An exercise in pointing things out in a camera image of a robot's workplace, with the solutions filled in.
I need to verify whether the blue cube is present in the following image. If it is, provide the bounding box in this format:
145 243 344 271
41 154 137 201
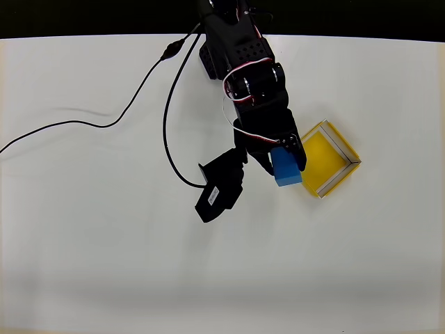
270 146 303 188

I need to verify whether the yellow cardboard box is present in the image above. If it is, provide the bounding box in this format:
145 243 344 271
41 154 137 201
299 118 362 200

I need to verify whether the black webcam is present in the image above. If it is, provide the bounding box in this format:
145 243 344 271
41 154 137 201
193 147 249 224

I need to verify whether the black cable with ferrite bead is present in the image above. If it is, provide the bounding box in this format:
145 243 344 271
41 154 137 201
0 22 203 154

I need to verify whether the black webcam cable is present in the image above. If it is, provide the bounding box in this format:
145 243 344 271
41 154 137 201
162 33 207 190

